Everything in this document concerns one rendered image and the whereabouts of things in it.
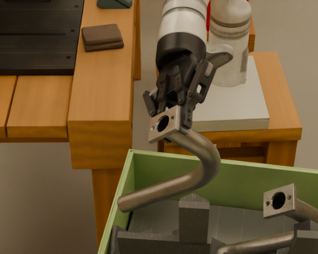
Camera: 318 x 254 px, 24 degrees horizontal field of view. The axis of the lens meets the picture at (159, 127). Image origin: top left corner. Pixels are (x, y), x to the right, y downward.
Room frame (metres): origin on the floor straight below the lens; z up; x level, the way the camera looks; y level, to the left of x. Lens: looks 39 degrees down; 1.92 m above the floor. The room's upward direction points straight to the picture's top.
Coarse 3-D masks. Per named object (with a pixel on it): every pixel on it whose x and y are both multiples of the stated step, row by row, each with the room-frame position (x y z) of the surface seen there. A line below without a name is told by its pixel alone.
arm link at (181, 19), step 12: (168, 12) 0.98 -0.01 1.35; (180, 12) 0.97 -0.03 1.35; (192, 12) 0.97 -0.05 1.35; (168, 24) 0.95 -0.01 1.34; (180, 24) 0.94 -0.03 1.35; (192, 24) 0.95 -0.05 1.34; (204, 24) 0.97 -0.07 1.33; (204, 36) 0.94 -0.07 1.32; (216, 48) 0.95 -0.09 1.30; (228, 48) 0.95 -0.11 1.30; (216, 60) 0.95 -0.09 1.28; (228, 60) 0.94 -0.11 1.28
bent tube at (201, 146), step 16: (176, 112) 0.79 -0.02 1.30; (160, 128) 0.80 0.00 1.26; (176, 128) 0.77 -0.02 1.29; (192, 144) 0.79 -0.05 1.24; (208, 144) 0.80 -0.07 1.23; (208, 160) 0.80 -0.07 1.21; (176, 176) 0.85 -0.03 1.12; (192, 176) 0.83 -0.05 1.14; (208, 176) 0.81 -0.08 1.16; (144, 192) 0.86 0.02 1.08; (160, 192) 0.84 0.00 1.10; (176, 192) 0.83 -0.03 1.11; (128, 208) 0.86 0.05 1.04
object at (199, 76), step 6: (204, 60) 0.86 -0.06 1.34; (198, 66) 0.86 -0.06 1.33; (204, 66) 0.85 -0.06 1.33; (198, 72) 0.85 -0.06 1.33; (204, 72) 0.85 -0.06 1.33; (198, 78) 0.84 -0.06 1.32; (204, 78) 0.84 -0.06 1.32; (210, 78) 0.85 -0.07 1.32; (192, 84) 0.83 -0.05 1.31; (198, 84) 0.83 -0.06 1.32; (204, 84) 0.84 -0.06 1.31; (210, 84) 0.84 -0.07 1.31; (192, 90) 0.82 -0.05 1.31; (204, 90) 0.83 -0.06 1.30; (192, 96) 0.82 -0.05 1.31; (204, 96) 0.83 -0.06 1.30; (198, 102) 0.82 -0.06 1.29
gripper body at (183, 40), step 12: (168, 36) 0.93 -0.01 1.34; (180, 36) 0.92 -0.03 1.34; (192, 36) 0.92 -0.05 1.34; (156, 48) 0.93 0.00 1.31; (168, 48) 0.90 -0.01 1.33; (180, 48) 0.90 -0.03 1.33; (192, 48) 0.90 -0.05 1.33; (204, 48) 0.92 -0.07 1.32; (156, 60) 0.91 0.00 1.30; (168, 60) 0.91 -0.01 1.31; (180, 60) 0.90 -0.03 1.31; (192, 60) 0.88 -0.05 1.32; (168, 72) 0.90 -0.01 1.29; (192, 72) 0.87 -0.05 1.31; (156, 84) 0.89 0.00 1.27; (168, 84) 0.87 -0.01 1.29; (168, 96) 0.86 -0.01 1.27
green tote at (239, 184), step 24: (144, 168) 1.09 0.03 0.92; (168, 168) 1.08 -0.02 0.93; (192, 168) 1.07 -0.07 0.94; (240, 168) 1.06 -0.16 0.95; (264, 168) 1.05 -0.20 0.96; (288, 168) 1.05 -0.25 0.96; (120, 192) 0.98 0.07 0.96; (192, 192) 1.07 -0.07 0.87; (216, 192) 1.06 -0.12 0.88; (240, 192) 1.06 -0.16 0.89; (312, 192) 1.03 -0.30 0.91; (120, 216) 0.96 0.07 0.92
